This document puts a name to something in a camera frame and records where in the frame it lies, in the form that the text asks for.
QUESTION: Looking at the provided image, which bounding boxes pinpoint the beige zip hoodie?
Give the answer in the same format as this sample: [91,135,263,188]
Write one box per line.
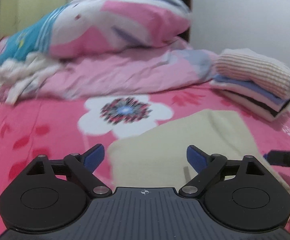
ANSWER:
[106,109,290,194]

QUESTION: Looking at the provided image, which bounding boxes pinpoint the stack of folded clothes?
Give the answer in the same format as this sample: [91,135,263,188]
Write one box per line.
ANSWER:
[209,74,290,122]

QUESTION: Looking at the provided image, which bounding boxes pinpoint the pink magenta floral bed blanket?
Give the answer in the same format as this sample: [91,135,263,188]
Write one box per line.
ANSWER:
[0,84,290,234]

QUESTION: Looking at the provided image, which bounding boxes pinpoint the light pink quilt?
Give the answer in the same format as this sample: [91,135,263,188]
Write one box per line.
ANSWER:
[0,36,218,104]

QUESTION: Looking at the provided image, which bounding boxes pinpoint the crumpled white cloth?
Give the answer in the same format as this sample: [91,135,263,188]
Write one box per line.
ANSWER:
[0,53,65,105]

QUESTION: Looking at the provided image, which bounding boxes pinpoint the large pink blue cartoon pillow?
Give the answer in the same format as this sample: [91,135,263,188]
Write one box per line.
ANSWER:
[0,0,191,65]

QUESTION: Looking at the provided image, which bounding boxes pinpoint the yellow-green wardrobe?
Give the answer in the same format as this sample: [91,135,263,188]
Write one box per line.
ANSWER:
[0,0,67,38]

